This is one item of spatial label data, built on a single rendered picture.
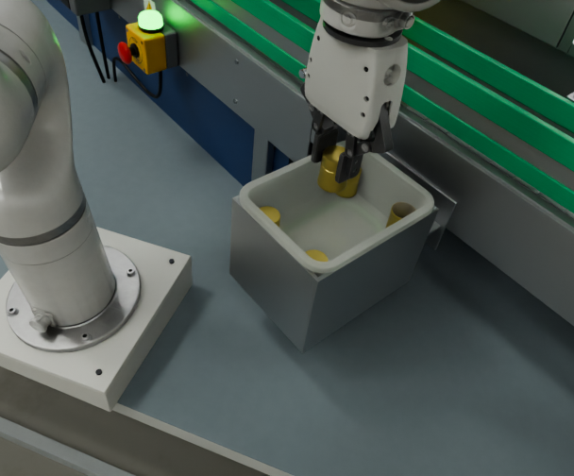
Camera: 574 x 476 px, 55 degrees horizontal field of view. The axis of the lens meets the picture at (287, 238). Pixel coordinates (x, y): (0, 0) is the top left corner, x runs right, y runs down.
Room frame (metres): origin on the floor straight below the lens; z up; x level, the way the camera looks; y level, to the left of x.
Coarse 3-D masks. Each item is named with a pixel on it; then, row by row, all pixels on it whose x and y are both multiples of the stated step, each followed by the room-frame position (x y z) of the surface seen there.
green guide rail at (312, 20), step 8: (272, 0) 0.91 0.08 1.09; (280, 0) 0.90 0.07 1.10; (288, 0) 0.88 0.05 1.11; (296, 0) 0.86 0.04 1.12; (304, 0) 0.85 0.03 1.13; (312, 0) 0.84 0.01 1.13; (320, 0) 0.84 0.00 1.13; (288, 8) 0.88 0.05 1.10; (296, 8) 0.86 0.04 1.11; (304, 8) 0.85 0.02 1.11; (312, 8) 0.84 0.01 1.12; (296, 16) 0.87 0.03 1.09; (304, 16) 0.85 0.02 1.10; (312, 16) 0.84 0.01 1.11; (320, 16) 0.82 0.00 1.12; (312, 24) 0.84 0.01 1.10
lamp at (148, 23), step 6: (144, 12) 0.94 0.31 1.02; (150, 12) 0.95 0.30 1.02; (156, 12) 0.95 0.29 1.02; (138, 18) 0.94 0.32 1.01; (144, 18) 0.93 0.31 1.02; (150, 18) 0.93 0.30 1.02; (156, 18) 0.94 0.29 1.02; (138, 24) 0.94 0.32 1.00; (144, 24) 0.93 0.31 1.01; (150, 24) 0.93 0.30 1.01; (156, 24) 0.93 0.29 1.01; (162, 24) 0.95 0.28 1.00; (144, 30) 0.93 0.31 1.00; (150, 30) 0.93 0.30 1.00; (156, 30) 0.93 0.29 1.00
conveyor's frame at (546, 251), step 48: (144, 0) 1.03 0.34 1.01; (192, 48) 0.91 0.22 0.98; (240, 48) 0.82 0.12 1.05; (240, 96) 0.81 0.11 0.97; (288, 96) 0.72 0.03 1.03; (288, 144) 0.72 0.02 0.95; (432, 144) 0.65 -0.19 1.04; (480, 192) 0.58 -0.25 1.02; (528, 192) 0.56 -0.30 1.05; (480, 240) 0.56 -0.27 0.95; (528, 240) 0.52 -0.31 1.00; (528, 288) 0.50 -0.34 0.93
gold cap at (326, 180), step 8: (328, 152) 0.50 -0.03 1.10; (336, 152) 0.51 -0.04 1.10; (328, 160) 0.49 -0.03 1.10; (336, 160) 0.49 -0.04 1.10; (320, 168) 0.50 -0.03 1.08; (328, 168) 0.49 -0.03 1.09; (336, 168) 0.49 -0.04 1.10; (320, 176) 0.50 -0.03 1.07; (328, 176) 0.49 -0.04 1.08; (320, 184) 0.49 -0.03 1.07; (328, 184) 0.49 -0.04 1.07; (336, 184) 0.49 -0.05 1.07; (344, 184) 0.49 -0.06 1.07; (336, 192) 0.49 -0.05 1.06
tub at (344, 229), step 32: (384, 160) 0.63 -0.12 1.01; (256, 192) 0.54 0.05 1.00; (288, 192) 0.57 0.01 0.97; (320, 192) 0.62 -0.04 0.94; (384, 192) 0.61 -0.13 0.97; (416, 192) 0.57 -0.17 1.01; (288, 224) 0.55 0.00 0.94; (320, 224) 0.55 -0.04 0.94; (352, 224) 0.56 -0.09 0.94; (384, 224) 0.57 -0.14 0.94; (352, 256) 0.44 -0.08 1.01
